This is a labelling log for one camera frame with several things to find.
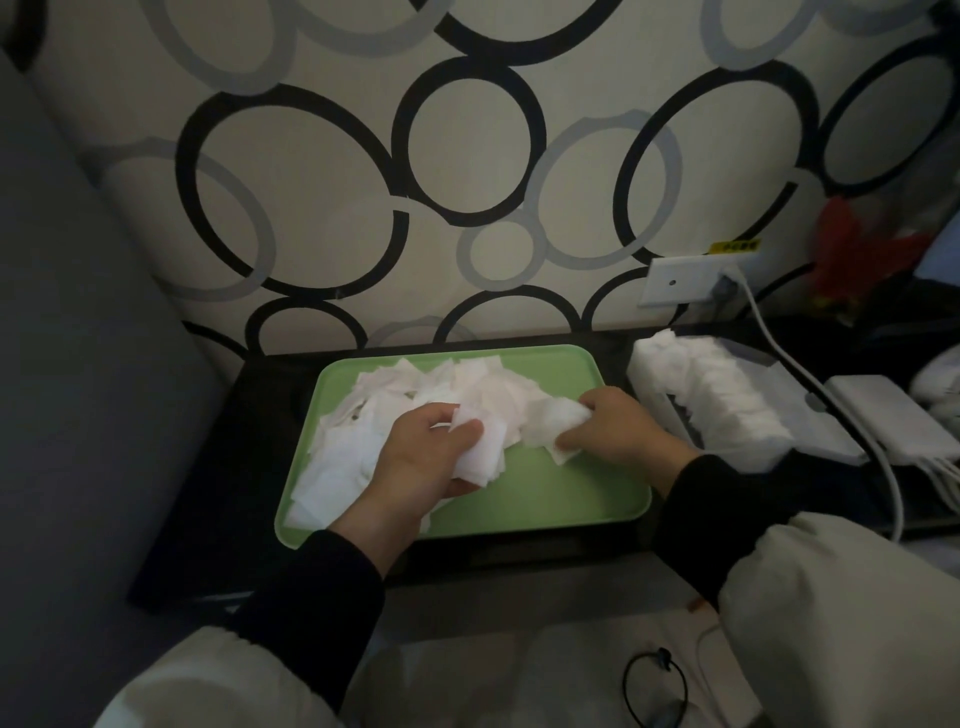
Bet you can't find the person's right forearm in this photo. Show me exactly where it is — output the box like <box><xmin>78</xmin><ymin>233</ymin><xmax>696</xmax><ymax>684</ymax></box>
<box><xmin>654</xmin><ymin>453</ymin><xmax>960</xmax><ymax>728</ymax></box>

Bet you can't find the clear plastic box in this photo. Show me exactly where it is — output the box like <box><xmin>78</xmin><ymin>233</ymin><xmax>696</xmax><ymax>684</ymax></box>
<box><xmin>626</xmin><ymin>341</ymin><xmax>796</xmax><ymax>474</ymax></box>

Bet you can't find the grey upholstered sofa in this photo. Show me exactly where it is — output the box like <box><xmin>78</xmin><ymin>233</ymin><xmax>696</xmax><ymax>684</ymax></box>
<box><xmin>0</xmin><ymin>52</ymin><xmax>230</xmax><ymax>728</ymax></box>

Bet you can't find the thin white cable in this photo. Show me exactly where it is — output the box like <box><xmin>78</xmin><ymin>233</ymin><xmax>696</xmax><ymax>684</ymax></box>
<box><xmin>693</xmin><ymin>622</ymin><xmax>740</xmax><ymax>721</ymax></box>

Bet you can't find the person's left hand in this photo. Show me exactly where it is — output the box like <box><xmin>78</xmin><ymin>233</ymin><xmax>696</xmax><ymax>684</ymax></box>
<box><xmin>328</xmin><ymin>402</ymin><xmax>485</xmax><ymax>579</ymax></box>

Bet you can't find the person's right hand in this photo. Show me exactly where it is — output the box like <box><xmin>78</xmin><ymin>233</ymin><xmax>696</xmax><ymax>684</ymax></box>
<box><xmin>554</xmin><ymin>386</ymin><xmax>703</xmax><ymax>500</ymax></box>

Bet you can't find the black hair tie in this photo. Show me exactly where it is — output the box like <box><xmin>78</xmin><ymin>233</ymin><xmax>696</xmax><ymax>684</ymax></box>
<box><xmin>620</xmin><ymin>648</ymin><xmax>690</xmax><ymax>728</ymax></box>

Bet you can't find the white wall socket plate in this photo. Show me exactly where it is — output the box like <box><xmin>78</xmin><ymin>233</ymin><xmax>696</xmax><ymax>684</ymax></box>
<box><xmin>638</xmin><ymin>254</ymin><xmax>759</xmax><ymax>309</ymax></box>

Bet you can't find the pile of white cotton pads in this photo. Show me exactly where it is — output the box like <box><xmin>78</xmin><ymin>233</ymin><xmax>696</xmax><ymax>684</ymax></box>
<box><xmin>284</xmin><ymin>356</ymin><xmax>549</xmax><ymax>534</ymax></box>

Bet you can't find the white looped cable bundle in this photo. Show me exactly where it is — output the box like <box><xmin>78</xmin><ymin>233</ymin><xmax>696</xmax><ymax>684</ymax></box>
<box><xmin>918</xmin><ymin>458</ymin><xmax>960</xmax><ymax>515</ymax></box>

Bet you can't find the white power bank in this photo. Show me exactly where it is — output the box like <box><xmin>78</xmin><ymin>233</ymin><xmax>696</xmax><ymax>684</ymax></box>
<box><xmin>824</xmin><ymin>374</ymin><xmax>960</xmax><ymax>466</ymax></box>

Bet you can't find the green plastic tray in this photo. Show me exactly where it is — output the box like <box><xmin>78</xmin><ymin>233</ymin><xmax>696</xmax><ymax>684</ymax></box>
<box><xmin>273</xmin><ymin>344</ymin><xmax>654</xmax><ymax>550</ymax></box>

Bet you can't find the red decoration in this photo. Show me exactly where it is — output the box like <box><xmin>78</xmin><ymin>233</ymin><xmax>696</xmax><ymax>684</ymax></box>
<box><xmin>809</xmin><ymin>198</ymin><xmax>935</xmax><ymax>313</ymax></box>

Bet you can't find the white neck fan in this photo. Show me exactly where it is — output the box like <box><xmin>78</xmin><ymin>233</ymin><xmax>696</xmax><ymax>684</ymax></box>
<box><xmin>908</xmin><ymin>344</ymin><xmax>960</xmax><ymax>436</ymax></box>

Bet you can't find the blue curtain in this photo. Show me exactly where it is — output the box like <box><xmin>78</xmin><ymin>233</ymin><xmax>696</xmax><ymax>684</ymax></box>
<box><xmin>914</xmin><ymin>228</ymin><xmax>960</xmax><ymax>286</ymax></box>

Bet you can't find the white charger cable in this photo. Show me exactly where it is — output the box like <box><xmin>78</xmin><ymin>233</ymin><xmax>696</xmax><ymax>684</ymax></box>
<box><xmin>723</xmin><ymin>269</ymin><xmax>907</xmax><ymax>543</ymax></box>

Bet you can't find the person's left forearm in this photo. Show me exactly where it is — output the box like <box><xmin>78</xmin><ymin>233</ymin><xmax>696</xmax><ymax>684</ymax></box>
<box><xmin>93</xmin><ymin>528</ymin><xmax>388</xmax><ymax>728</ymax></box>

